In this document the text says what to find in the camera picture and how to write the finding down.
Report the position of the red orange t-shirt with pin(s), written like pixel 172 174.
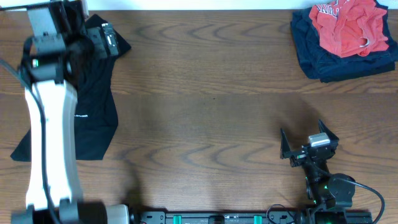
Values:
pixel 350 27

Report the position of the folded navy blue clothes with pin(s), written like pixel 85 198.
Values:
pixel 318 63

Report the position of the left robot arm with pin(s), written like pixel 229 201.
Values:
pixel 54 194

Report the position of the black t-shirt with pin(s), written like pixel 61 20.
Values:
pixel 96 118

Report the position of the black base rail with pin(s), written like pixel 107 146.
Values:
pixel 273 216

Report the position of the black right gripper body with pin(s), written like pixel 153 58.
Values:
pixel 298 157

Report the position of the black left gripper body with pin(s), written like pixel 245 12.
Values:
pixel 91 46

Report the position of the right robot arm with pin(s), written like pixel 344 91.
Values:
pixel 331 193

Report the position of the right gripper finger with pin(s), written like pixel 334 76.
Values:
pixel 323 129
pixel 284 146

